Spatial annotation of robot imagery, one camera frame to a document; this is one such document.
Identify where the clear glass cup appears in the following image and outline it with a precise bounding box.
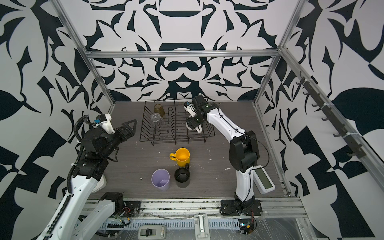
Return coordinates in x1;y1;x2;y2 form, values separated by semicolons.
151;113;165;130

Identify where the amber textured glass cup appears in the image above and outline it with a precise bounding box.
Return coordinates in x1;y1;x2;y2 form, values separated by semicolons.
154;104;165;117

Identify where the black mug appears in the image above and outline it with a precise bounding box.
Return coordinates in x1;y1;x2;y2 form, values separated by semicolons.
174;164;191;188

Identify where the lavender plastic cup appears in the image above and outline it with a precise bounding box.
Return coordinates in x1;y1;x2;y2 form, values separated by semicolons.
151;169;170;191

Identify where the cream white mug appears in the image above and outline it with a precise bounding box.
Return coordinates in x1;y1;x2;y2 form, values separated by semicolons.
195;125;203;134

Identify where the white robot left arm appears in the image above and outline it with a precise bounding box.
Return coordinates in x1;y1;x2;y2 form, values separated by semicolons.
38;114;137;240

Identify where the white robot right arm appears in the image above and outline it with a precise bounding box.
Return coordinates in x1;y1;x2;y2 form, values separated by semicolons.
184;95;260;213

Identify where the yellow mug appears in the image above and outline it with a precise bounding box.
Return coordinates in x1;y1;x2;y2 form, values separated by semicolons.
169;148;191;167

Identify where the white square kitchen timer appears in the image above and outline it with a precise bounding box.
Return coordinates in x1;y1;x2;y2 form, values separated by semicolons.
92;175;107;194

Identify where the white digital kitchen scale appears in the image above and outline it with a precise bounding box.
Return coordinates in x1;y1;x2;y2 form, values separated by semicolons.
253;166;276;195

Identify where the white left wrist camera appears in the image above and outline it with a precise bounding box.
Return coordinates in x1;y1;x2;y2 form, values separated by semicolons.
94;114;115;134

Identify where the black wire dish rack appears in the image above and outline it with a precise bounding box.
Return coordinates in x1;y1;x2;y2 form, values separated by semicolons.
140;99;216;145

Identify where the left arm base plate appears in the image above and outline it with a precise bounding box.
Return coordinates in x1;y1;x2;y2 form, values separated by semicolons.
119;201;142;218

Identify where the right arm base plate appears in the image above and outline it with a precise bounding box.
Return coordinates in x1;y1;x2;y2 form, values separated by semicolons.
220;199;263;217

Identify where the grey switch box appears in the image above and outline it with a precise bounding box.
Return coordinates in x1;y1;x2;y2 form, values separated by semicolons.
138;225;167;240

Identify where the white centre bracket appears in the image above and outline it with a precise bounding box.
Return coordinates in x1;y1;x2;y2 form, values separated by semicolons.
194;214;211;240

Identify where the black wall hook rail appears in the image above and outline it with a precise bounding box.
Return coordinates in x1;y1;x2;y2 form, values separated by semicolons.
296;72;367;159

